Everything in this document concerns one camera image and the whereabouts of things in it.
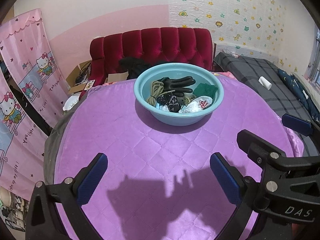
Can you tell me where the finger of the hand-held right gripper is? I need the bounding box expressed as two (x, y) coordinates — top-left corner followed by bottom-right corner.
(236, 129), (288, 193)
(281, 113), (320, 137)

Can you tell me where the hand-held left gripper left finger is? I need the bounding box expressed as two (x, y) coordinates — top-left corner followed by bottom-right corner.
(25, 153), (108, 240)

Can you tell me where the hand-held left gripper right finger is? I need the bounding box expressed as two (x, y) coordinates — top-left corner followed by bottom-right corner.
(209, 152), (263, 240)

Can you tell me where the white knotted plastic bag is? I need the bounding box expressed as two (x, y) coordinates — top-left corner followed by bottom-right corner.
(181, 96), (213, 113)

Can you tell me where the green scouring pad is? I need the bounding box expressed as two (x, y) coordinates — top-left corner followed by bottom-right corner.
(192, 83), (218, 99)

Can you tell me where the teal plastic basin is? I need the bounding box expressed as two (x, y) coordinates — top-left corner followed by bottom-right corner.
(133, 63), (224, 127)

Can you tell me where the black patterned sachet packet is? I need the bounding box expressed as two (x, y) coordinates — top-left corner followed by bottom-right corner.
(157, 94), (185, 113)

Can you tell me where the black rubber glove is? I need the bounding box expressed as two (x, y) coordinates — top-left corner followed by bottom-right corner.
(160, 76), (197, 97)

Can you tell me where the olive rope bundle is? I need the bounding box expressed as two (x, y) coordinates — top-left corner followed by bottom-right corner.
(146, 80), (175, 105)

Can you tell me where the navy star print quilt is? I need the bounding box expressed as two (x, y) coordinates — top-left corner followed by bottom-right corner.
(277, 68), (320, 123)

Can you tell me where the white cup on bed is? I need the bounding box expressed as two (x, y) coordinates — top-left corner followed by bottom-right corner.
(258, 76), (272, 90)

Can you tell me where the window with metal bars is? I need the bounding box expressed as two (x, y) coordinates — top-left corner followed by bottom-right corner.
(304, 27), (320, 88)

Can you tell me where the pink floral cloth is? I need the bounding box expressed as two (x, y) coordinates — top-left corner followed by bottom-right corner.
(214, 71), (234, 80)

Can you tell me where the white plastic colander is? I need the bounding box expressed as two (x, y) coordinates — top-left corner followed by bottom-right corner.
(62, 92), (83, 112)

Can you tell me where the open cardboard box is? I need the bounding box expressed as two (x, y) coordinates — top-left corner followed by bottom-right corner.
(66, 60), (92, 94)

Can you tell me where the small cardboard box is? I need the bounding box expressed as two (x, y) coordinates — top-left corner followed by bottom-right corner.
(104, 71), (128, 84)

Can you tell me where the pink cartoon curtain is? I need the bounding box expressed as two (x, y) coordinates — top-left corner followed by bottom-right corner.
(0, 9), (68, 195)

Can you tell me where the black clothing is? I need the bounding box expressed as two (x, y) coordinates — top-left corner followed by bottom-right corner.
(118, 57), (170, 80)

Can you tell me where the red tufted velvet sofa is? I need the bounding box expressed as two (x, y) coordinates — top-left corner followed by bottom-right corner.
(89, 27), (213, 87)

